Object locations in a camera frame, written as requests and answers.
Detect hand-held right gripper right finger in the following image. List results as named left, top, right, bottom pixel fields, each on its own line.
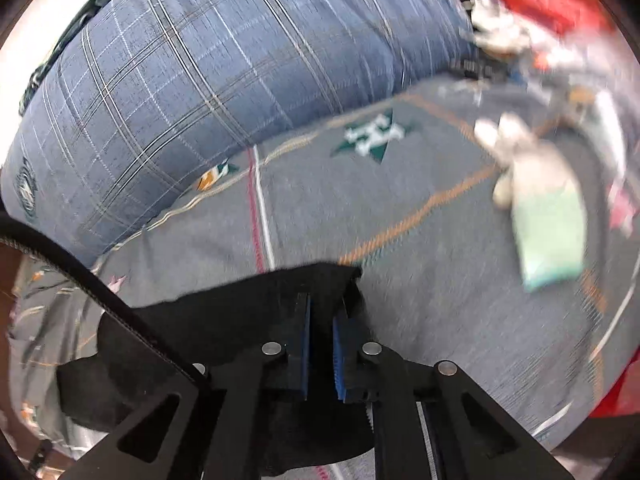
left=332, top=301, right=576, bottom=480

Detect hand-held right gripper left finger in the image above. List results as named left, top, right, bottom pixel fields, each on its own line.
left=69, top=292, right=314, bottom=480

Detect black pants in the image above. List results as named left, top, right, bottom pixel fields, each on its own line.
left=56, top=262, right=377, bottom=478

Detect grey printed bed sheet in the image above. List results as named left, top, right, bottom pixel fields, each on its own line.
left=9, top=74, right=632, bottom=480

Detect plush toy with green dress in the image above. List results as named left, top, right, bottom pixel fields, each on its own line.
left=473, top=113, right=588, bottom=292

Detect blue plaid pillow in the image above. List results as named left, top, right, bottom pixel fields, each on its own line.
left=0, top=0, right=476, bottom=267

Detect white crumpled cloth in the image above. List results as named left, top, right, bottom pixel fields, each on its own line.
left=468, top=0, right=556, bottom=57

